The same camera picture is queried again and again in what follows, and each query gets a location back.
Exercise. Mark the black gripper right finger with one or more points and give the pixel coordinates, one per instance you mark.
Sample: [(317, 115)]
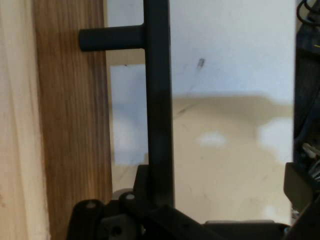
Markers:
[(298, 187)]

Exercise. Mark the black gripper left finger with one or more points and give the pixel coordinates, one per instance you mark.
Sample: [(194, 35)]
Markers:
[(120, 215)]

